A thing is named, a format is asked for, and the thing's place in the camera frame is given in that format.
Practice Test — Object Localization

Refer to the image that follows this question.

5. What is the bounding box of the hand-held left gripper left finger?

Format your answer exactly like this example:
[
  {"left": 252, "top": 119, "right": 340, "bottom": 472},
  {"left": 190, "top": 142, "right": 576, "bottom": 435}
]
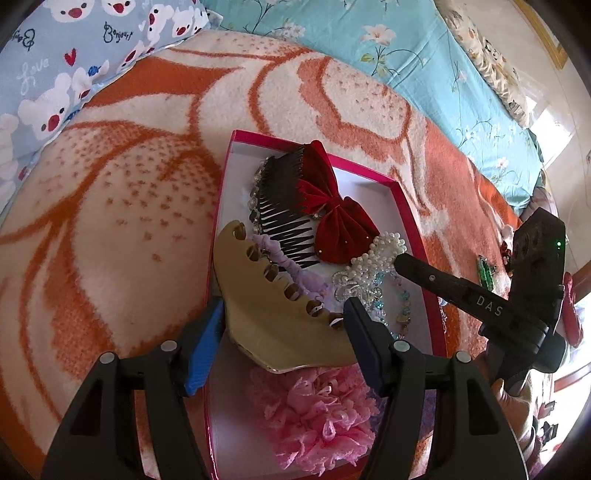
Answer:
[{"left": 41, "top": 300, "right": 225, "bottom": 480}]

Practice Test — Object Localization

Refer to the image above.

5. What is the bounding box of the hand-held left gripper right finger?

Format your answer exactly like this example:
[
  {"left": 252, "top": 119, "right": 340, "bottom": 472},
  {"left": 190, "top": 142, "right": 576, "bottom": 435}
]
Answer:
[{"left": 342, "top": 298, "right": 527, "bottom": 480}]

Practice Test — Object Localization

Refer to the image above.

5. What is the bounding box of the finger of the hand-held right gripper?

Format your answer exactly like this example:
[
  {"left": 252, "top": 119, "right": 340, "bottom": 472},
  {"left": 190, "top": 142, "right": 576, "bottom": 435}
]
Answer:
[{"left": 392, "top": 253, "right": 513, "bottom": 324}]

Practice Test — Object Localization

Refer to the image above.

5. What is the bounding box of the beaded bracelet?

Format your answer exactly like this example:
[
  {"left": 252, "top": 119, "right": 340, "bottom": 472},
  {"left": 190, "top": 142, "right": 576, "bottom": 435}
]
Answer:
[{"left": 369, "top": 272, "right": 416, "bottom": 342}]

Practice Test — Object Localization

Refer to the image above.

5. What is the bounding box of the crystal butterfly hair clip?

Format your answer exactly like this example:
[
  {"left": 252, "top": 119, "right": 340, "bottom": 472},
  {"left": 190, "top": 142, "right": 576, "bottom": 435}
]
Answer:
[{"left": 332, "top": 270, "right": 384, "bottom": 305}]

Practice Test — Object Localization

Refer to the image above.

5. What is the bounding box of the beige banana hair clip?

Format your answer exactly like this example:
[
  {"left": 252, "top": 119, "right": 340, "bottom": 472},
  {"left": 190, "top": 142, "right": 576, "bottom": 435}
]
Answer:
[{"left": 210, "top": 220, "right": 365, "bottom": 372}]

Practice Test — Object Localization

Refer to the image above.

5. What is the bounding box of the pearl hair clip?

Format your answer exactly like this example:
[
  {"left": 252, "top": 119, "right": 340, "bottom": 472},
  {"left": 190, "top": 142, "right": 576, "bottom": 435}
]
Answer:
[{"left": 344, "top": 231, "right": 409, "bottom": 289}]

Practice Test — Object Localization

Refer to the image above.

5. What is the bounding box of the purple cartoon hair tie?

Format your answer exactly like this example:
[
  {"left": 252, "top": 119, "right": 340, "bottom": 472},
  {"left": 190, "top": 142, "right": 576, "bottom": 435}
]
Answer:
[{"left": 252, "top": 233, "right": 342, "bottom": 315}]

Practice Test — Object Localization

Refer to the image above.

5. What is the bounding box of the purple ruffle scrunchie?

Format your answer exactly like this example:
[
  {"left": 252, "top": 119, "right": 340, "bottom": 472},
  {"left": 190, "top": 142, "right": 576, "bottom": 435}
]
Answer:
[{"left": 418, "top": 388, "right": 439, "bottom": 418}]

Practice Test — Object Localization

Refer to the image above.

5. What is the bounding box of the pink ruffle scrunchie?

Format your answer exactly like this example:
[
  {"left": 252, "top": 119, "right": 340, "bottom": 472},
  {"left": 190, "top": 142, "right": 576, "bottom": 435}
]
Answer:
[{"left": 247, "top": 364, "right": 377, "bottom": 476}]

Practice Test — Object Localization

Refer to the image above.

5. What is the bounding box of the red velvet bow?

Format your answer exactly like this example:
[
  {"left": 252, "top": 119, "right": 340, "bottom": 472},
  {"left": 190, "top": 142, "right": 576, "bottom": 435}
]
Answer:
[{"left": 295, "top": 141, "right": 382, "bottom": 266}]

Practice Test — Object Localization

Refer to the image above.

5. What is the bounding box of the red box with white inside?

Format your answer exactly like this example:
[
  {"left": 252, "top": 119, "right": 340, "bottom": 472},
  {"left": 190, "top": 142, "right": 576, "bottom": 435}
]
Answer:
[{"left": 203, "top": 130, "right": 448, "bottom": 480}]

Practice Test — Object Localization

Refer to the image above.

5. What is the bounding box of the black hair comb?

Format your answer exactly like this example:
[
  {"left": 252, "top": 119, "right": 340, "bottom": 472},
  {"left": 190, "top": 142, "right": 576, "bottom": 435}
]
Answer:
[{"left": 247, "top": 145, "right": 319, "bottom": 271}]

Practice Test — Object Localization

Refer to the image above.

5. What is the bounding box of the green small hair clip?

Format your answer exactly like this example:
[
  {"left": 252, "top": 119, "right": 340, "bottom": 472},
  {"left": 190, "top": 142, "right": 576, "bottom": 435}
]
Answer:
[{"left": 477, "top": 256, "right": 496, "bottom": 291}]

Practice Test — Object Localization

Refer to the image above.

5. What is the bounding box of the red ribbon hair clip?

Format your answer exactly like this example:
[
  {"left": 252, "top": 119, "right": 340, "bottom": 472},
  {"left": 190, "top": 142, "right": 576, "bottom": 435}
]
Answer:
[{"left": 561, "top": 272, "right": 583, "bottom": 344}]

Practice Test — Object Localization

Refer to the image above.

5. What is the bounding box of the orange white floral blanket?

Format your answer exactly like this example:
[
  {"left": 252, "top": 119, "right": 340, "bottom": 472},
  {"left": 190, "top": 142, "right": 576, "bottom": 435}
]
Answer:
[{"left": 0, "top": 30, "right": 527, "bottom": 480}]

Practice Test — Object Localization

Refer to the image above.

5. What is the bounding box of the cream cartoon print pillow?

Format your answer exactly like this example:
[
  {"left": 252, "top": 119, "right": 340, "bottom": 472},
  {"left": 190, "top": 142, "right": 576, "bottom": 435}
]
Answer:
[{"left": 434, "top": 0, "right": 532, "bottom": 130}]

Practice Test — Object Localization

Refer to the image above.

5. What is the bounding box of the blue floral quilt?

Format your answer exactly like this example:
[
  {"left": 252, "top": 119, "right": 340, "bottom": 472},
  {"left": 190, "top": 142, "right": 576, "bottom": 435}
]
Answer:
[{"left": 203, "top": 0, "right": 546, "bottom": 213}]

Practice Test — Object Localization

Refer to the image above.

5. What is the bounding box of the blue bear print pillow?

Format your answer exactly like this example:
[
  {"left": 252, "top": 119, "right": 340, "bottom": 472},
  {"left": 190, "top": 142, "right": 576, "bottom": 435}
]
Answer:
[{"left": 0, "top": 0, "right": 218, "bottom": 213}]

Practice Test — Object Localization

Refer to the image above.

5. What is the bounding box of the gold wooden frame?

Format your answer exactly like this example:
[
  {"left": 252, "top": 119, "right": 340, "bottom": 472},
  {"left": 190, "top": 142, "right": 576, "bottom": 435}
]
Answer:
[{"left": 512, "top": 0, "right": 570, "bottom": 70}]

